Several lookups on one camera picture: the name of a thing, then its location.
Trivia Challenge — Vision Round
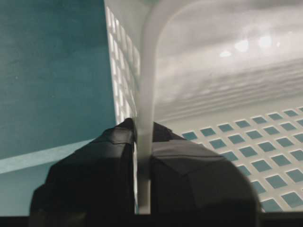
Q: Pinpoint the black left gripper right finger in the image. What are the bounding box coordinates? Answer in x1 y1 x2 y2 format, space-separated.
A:
150 123 260 227

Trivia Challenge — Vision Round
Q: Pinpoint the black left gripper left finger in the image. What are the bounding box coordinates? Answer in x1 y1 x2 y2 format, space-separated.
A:
29 118 135 227

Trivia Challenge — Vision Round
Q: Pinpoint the white perforated plastic basket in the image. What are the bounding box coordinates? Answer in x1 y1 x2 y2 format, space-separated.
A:
104 0 303 212

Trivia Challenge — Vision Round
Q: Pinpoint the light blue tape strip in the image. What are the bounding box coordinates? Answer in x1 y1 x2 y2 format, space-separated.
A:
0 140 93 174

